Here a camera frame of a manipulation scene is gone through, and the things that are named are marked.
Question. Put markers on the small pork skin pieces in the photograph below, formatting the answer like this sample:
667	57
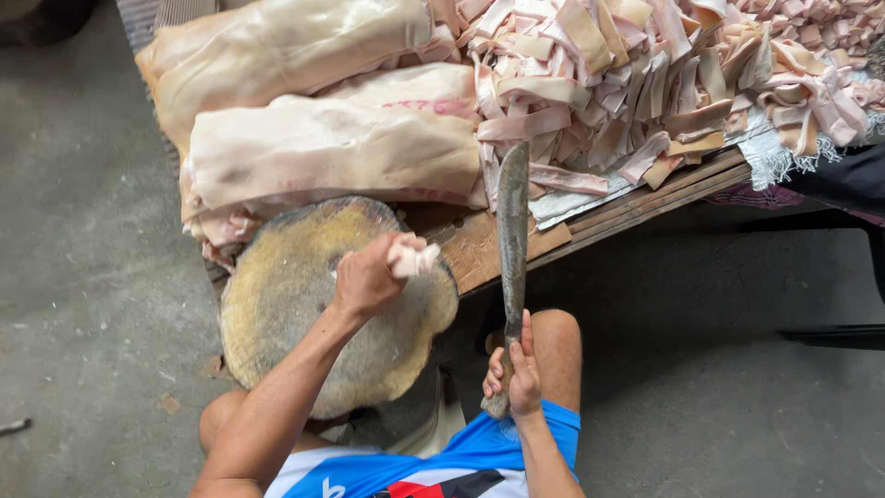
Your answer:
415	260

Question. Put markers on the person's left fingers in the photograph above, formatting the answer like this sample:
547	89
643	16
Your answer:
399	243

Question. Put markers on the grey corrugated sheet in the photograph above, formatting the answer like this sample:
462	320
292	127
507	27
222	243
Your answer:
145	17

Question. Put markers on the person's right leg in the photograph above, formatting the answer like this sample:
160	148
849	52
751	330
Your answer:
560	353

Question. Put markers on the dark round object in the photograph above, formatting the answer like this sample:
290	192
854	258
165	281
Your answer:
41	17

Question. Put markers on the heap of pork skin strips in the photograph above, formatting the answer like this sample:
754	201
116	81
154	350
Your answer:
622	76

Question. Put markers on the black bench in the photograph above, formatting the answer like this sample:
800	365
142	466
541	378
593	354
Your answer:
857	276

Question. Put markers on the wooden plank table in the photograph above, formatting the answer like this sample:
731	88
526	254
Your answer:
477	245

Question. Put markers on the blue white sports shirt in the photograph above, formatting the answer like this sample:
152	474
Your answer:
470	463

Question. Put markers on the wide pale pork skin slab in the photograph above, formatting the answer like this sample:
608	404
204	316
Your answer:
325	152

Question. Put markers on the small dark scrap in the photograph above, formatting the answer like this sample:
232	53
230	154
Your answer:
14	426

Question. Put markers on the pink folded pork skin slab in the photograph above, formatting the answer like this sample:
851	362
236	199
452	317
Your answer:
221	232

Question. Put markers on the black cloth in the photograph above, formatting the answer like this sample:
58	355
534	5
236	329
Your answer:
843	180

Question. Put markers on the large glossy pork skin slab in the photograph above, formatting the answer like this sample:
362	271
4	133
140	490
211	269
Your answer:
276	48

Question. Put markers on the long grey butcher knife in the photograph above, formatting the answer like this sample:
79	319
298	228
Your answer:
513	235

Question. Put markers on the person's left hand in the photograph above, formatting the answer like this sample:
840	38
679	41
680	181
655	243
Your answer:
363	280

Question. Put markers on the person's right hand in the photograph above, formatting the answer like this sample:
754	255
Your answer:
525	387

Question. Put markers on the purple patterned cloth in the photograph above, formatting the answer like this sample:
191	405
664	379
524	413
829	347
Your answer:
753	196

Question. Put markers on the round wooden chopping block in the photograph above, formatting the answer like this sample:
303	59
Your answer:
297	290

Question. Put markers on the white woven sack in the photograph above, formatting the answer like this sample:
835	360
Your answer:
767	152

